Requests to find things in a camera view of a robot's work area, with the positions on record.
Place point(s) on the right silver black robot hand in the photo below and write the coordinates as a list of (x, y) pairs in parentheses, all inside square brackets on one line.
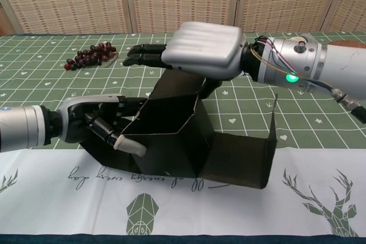
[(203, 49)]

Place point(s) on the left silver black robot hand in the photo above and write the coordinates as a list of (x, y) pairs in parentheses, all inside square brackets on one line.
[(77, 112)]

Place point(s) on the black foldable cardboard box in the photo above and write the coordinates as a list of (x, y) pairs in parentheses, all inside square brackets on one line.
[(177, 147)]

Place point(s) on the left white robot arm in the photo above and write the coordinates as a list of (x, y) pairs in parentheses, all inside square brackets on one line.
[(23, 127)]

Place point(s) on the dark red grape bunch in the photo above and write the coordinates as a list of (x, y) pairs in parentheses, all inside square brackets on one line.
[(91, 54)]

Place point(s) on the green checked tablecloth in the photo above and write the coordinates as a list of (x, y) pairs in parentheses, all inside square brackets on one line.
[(57, 198)]

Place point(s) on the round brown woven coaster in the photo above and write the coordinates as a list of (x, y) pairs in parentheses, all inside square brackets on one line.
[(351, 44)]

